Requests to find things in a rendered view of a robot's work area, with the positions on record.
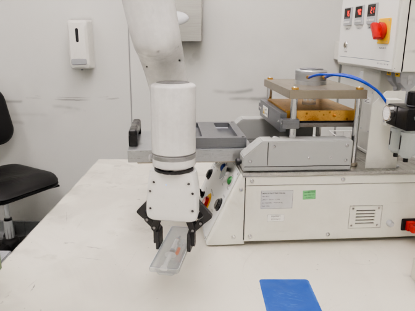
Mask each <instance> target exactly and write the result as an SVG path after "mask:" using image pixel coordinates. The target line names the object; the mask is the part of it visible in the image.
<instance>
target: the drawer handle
mask: <svg viewBox="0 0 415 311"><path fill-rule="evenodd" d="M138 134H141V120H140V119H134V120H133V122H132V125H131V127H130V129H129V131H128V143H129V146H137V145H138V140H137V137H138Z"/></svg>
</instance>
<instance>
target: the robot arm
mask: <svg viewBox="0 0 415 311"><path fill-rule="evenodd" d="M122 4H123V7H124V12H125V16H126V20H127V25H128V29H129V32H130V36H131V39H132V43H133V47H134V48H135V51H136V53H137V55H138V57H139V59H140V62H141V64H142V67H143V70H144V73H145V76H146V79H147V82H148V86H149V90H150V103H151V153H152V154H150V155H149V161H152V163H153V166H154V167H153V168H151V169H150V171H149V178H148V190H147V200H146V202H145V203H144V204H143V205H142V206H141V207H140V208H139V209H138V210H137V211H136V212H137V214H138V215H139V216H140V217H142V218H143V219H144V220H145V222H146V223H147V224H148V225H149V226H150V227H151V229H152V230H153V239H154V243H156V249H159V248H160V246H161V244H162V242H163V226H162V225H161V224H160V223H161V220H162V221H171V222H186V223H187V226H188V233H187V252H191V249H192V247H195V244H196V231H197V230H198V229H199V228H201V227H202V226H203V225H204V224H205V223H206V222H208V221H209V220H210V219H211V218H212V213H211V211H210V210H209V209H208V208H207V207H206V206H205V205H204V204H203V203H202V202H201V199H200V190H199V179H198V172H197V169H196V168H195V167H193V166H195V165H196V85H195V84H194V83H191V82H189V81H188V78H187V71H186V67H185V59H184V55H183V48H182V40H181V36H180V29H179V24H178V17H177V10H176V6H175V0H122ZM199 212H201V213H202V214H203V216H202V217H201V218H199V219H198V220H197V221H196V219H197V218H198V214H199Z"/></svg>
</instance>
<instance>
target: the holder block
mask: <svg viewBox="0 0 415 311"><path fill-rule="evenodd" d="M246 139H247V137H246V136H245V135H244V134H243V132H242V131H241V130H240V129H239V127H238V126H237V124H236V123H235V122H196V148H236V147H246Z"/></svg>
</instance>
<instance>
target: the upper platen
mask: <svg viewBox="0 0 415 311"><path fill-rule="evenodd" d="M268 101H269V102H270V103H272V104H273V105H275V106H277V107H278V108H279V109H281V110H283V111H284V112H286V113H287V118H290V106H291V99H268ZM353 114H354V109H352V108H350V107H347V106H344V105H342V104H339V103H337V102H335V101H331V100H330V99H298V110H297V118H298V119H299V120H300V127H353Z"/></svg>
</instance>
